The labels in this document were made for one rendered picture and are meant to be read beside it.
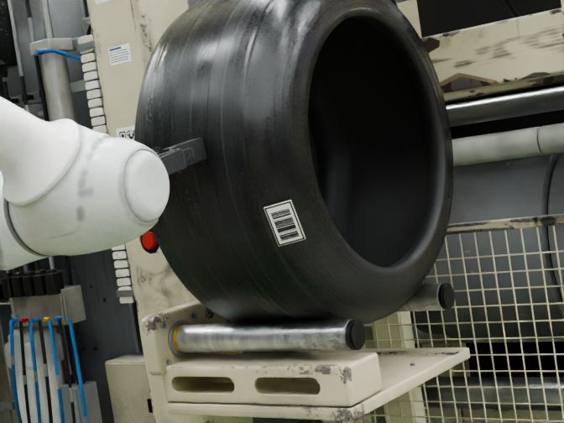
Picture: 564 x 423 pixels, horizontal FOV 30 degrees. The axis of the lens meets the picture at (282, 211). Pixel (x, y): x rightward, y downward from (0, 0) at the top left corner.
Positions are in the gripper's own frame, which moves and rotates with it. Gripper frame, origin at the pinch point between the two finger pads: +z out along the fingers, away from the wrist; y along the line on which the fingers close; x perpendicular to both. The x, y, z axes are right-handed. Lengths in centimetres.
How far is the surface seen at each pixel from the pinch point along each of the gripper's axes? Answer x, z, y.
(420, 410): 71, 74, 20
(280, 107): -3.1, 8.8, -11.0
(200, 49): -13.2, 11.1, 2.2
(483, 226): 29, 60, -11
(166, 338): 30.1, 10.1, 22.7
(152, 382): 41, 17, 36
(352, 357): 34.9, 13.4, -9.8
